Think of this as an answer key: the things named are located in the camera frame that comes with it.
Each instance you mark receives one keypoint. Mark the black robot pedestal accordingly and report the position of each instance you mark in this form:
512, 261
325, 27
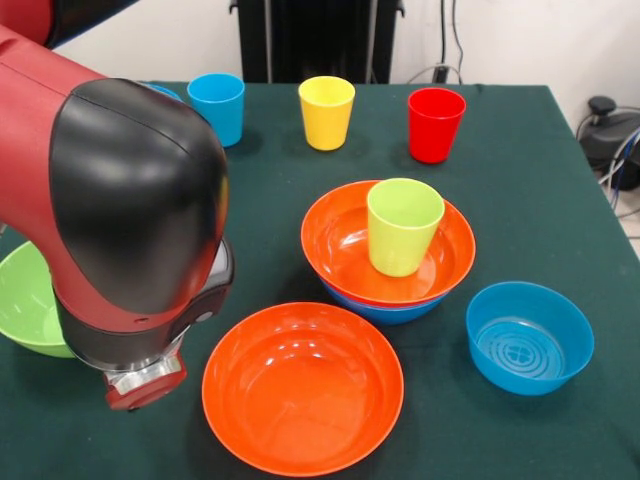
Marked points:
315, 40

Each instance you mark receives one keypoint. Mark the yellow cup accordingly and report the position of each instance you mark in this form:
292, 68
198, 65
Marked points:
326, 125

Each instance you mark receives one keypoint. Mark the small blue bowl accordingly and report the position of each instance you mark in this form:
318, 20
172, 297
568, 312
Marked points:
530, 345

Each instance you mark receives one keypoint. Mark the dark green tablecloth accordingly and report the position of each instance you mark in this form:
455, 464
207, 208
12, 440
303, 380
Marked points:
500, 225

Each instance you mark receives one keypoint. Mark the lime green cup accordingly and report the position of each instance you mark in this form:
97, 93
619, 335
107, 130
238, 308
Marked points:
400, 240

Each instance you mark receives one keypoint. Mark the green bowl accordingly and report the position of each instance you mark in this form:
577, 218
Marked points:
25, 310

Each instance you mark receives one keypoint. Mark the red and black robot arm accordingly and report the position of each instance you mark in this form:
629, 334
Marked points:
30, 150

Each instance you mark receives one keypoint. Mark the orange bowl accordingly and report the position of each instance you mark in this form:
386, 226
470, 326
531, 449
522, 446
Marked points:
340, 250
300, 400

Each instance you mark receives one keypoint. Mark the large blue bowl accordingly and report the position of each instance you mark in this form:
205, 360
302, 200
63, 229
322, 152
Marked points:
395, 312
167, 92

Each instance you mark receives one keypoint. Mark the red cup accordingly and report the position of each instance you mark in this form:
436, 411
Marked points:
435, 130

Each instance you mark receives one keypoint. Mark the light blue cup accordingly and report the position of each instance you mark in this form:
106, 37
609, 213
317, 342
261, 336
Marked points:
217, 115

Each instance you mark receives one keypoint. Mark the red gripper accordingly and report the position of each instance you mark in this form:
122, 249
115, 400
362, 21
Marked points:
145, 395

